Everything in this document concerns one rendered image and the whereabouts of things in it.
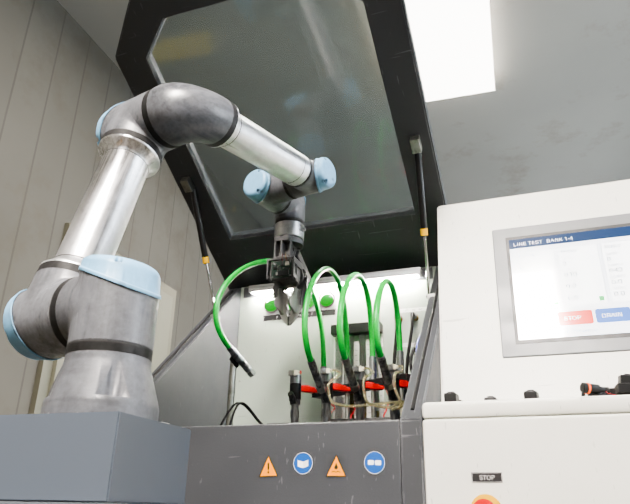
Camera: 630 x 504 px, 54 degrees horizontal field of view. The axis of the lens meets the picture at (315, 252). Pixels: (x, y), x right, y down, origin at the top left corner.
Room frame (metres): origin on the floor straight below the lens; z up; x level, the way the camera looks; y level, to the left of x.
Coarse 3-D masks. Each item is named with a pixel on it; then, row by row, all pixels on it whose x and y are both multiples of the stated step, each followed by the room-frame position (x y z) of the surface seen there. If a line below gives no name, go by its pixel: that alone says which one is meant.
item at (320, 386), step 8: (320, 272) 1.40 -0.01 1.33; (336, 272) 1.52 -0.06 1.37; (312, 280) 1.36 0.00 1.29; (336, 280) 1.54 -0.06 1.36; (312, 288) 1.35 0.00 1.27; (304, 304) 1.33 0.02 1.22; (344, 304) 1.59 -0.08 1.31; (304, 312) 1.32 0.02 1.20; (344, 312) 1.60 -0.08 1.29; (304, 320) 1.32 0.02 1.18; (344, 320) 1.61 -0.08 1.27; (304, 328) 1.32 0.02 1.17; (344, 328) 1.61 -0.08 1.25; (304, 336) 1.33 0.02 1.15; (344, 336) 1.62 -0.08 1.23; (304, 344) 1.34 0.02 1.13; (312, 360) 1.36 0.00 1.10; (312, 368) 1.38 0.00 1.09; (320, 376) 1.40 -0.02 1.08; (344, 376) 1.62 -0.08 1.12; (320, 384) 1.41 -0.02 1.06; (320, 392) 1.43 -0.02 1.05
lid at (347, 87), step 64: (192, 0) 1.11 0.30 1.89; (256, 0) 1.10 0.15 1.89; (320, 0) 1.08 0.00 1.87; (384, 0) 1.05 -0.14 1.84; (128, 64) 1.28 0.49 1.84; (192, 64) 1.27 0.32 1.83; (256, 64) 1.24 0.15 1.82; (320, 64) 1.21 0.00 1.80; (384, 64) 1.18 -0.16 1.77; (320, 128) 1.37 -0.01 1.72; (384, 128) 1.34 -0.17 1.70; (384, 192) 1.50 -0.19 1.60; (256, 256) 1.77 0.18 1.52; (320, 256) 1.72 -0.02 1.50; (384, 256) 1.68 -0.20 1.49
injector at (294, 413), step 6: (294, 378) 1.49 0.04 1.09; (300, 378) 1.49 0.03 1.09; (294, 384) 1.49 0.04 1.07; (300, 384) 1.49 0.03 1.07; (294, 390) 1.49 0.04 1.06; (300, 390) 1.49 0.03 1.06; (288, 396) 1.48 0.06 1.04; (294, 396) 1.48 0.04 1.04; (300, 396) 1.50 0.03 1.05; (294, 402) 1.49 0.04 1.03; (300, 402) 1.50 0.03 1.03; (294, 408) 1.49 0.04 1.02; (294, 414) 1.49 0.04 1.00; (294, 420) 1.49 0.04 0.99
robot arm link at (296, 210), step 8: (296, 200) 1.38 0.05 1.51; (304, 200) 1.41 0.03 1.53; (288, 208) 1.38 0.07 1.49; (296, 208) 1.39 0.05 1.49; (304, 208) 1.41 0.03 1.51; (280, 216) 1.40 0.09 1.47; (288, 216) 1.39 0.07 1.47; (296, 216) 1.39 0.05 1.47; (304, 216) 1.42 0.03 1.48; (304, 224) 1.42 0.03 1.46
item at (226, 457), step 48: (192, 432) 1.30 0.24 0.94; (240, 432) 1.26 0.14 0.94; (288, 432) 1.22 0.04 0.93; (336, 432) 1.19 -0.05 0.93; (384, 432) 1.16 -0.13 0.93; (192, 480) 1.30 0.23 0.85; (240, 480) 1.26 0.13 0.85; (288, 480) 1.22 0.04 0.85; (336, 480) 1.19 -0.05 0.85; (384, 480) 1.16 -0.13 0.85
